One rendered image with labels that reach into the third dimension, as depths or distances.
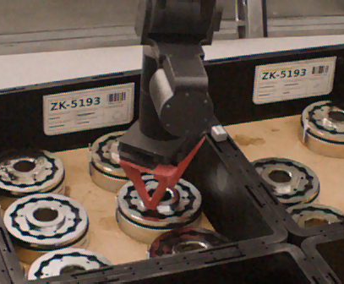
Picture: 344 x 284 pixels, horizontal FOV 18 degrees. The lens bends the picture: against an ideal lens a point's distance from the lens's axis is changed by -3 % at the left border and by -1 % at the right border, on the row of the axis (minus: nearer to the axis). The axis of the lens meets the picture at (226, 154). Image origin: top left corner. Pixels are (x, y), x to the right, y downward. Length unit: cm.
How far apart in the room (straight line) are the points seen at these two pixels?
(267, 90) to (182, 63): 40
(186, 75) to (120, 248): 26
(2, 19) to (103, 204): 245
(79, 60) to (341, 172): 67
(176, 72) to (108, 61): 85
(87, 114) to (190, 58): 32
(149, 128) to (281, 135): 33
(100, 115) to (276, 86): 26
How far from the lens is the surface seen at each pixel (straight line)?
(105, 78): 140
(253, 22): 219
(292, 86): 152
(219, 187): 126
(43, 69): 191
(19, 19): 373
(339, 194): 139
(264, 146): 146
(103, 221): 130
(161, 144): 120
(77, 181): 137
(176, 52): 113
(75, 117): 141
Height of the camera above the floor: 160
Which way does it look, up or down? 32 degrees down
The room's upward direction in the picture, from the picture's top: 5 degrees clockwise
